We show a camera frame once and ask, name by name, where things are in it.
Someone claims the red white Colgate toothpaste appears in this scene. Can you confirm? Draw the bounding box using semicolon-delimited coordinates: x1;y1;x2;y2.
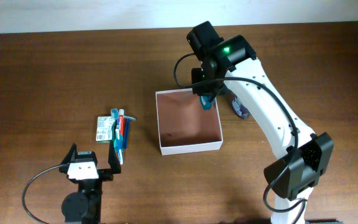
118;109;125;137

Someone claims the blue disposable razor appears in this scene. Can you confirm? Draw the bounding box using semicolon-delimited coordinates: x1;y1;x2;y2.
122;115;136;149

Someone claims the black cable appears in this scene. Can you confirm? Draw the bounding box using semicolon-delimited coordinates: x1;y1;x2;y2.
22;164;64;224
173;52;308;213

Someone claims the right black cable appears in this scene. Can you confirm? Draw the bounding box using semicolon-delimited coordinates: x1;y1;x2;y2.
173;52;308;213

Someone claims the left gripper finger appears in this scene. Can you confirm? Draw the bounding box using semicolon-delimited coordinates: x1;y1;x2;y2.
61;143;77;164
108;142;121;174

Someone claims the blue green toothbrush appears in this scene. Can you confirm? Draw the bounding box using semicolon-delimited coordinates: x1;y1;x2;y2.
111;108;124;165

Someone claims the white green soap packet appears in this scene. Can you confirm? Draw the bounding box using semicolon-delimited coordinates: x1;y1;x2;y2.
96;116;116;142

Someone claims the teal Listerine mouthwash bottle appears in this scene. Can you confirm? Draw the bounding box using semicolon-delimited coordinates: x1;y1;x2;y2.
200;96;214;110

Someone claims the left black cable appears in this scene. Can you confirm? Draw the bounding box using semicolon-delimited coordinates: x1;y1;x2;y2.
22;164;64;224

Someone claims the dark blue soap bottle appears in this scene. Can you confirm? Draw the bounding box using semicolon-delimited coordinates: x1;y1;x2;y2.
231;95;250;119

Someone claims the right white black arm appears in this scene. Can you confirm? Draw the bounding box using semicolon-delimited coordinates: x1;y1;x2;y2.
186;21;334;223

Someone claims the white square cardboard box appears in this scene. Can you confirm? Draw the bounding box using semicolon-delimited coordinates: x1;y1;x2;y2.
155;88;223;156

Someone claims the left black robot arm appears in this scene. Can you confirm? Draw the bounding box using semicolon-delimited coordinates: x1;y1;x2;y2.
59;142;121;224

